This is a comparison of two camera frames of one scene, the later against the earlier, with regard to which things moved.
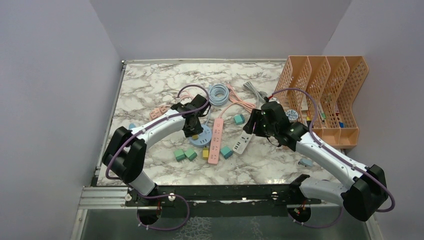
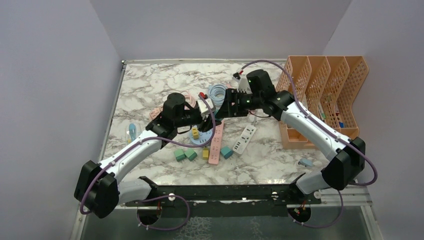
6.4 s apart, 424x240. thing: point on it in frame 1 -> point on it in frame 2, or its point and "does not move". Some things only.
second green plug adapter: (190, 154) does not move
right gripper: (249, 126) -> (227, 109)
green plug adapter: (179, 155) does not move
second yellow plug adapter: (205, 153) does not move
